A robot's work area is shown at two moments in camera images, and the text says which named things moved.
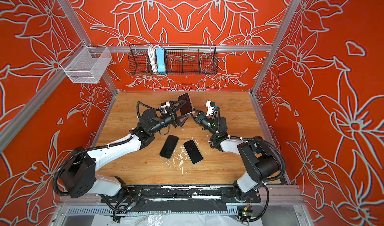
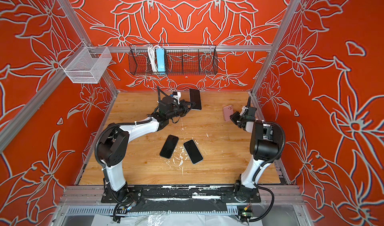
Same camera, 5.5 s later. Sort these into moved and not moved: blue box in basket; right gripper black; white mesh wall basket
Moved: right gripper black
Not moved: blue box in basket; white mesh wall basket
